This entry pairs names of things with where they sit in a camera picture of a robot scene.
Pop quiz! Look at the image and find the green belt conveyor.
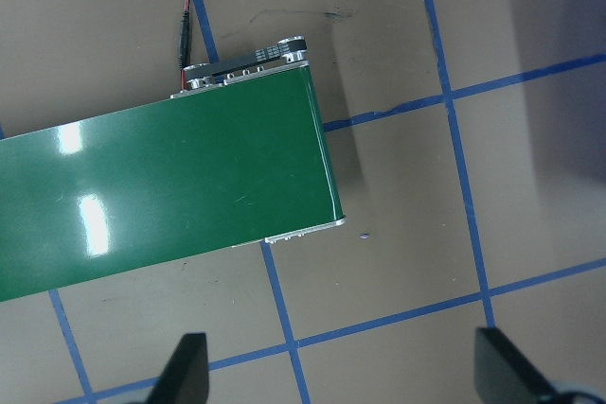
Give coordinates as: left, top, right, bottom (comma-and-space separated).
0, 36, 348, 304

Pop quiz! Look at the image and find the red black power cable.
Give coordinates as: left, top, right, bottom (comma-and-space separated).
176, 0, 198, 72

